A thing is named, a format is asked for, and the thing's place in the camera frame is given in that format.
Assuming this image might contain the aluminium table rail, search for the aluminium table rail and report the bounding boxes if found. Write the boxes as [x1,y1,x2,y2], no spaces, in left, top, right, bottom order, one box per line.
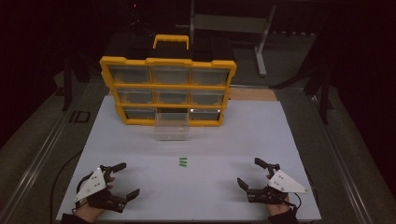
[0,88,90,224]
[306,90,396,224]

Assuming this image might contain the black stand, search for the black stand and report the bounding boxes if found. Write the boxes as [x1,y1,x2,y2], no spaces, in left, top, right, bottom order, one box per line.
[318,68,332,125]
[61,55,75,112]

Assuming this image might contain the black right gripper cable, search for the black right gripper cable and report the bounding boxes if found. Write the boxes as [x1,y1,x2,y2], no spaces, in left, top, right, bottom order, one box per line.
[288,191,304,213]

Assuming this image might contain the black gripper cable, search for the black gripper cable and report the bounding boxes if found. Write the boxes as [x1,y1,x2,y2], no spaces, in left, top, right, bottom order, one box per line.
[288,191,304,213]
[49,150,84,218]

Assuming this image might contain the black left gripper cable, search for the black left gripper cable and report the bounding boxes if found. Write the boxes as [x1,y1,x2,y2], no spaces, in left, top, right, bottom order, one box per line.
[49,150,84,218]

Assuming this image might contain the person's right hand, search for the person's right hand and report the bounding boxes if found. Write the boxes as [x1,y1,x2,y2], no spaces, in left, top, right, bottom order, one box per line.
[266,195,290,217]

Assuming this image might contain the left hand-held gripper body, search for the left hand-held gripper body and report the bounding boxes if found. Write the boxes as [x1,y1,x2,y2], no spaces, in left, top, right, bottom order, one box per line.
[74,165,128,214]

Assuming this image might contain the wooden board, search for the wooden board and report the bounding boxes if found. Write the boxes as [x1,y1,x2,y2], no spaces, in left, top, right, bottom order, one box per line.
[229,87,278,102]

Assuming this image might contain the grey metal desk frame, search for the grey metal desk frame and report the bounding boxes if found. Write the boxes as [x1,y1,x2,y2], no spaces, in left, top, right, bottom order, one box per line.
[189,0,278,77]

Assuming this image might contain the white board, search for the white board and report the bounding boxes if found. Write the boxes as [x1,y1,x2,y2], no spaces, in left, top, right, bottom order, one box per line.
[55,94,322,222]

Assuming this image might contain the person's left hand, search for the person's left hand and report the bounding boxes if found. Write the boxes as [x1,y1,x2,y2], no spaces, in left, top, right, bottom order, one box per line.
[75,177,116,222]

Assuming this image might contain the yellow black organizer cabinet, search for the yellow black organizer cabinet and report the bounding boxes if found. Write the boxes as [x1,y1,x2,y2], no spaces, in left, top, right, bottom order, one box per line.
[99,32,237,128]

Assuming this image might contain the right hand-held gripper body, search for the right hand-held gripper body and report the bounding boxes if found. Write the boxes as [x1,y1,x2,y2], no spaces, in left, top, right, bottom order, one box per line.
[247,163,309,205]

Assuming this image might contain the clear plastic drawer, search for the clear plastic drawer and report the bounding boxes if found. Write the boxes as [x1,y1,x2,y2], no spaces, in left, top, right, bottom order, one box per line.
[154,111,191,142]

